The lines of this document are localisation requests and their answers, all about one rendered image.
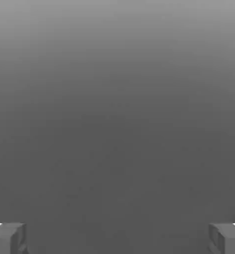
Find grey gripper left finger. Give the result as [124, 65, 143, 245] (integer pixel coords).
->
[0, 222, 28, 254]

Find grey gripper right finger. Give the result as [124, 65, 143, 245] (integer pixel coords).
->
[207, 222, 235, 254]

